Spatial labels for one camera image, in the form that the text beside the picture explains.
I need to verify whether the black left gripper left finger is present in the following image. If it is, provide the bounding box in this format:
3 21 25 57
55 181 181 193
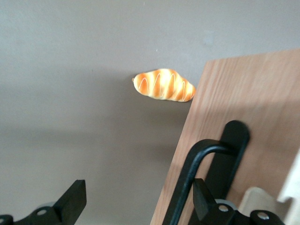
0 179 88 225

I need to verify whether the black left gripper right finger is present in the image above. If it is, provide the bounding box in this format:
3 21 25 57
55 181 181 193
192 178 285 225

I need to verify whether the black metal drawer handle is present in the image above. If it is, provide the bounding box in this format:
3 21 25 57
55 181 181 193
168 120 251 225

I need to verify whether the wooden drawer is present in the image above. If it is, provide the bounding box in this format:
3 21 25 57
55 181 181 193
150 48 300 225

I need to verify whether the striped orange toy bread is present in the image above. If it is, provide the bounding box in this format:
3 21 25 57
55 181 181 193
131 68 196 102

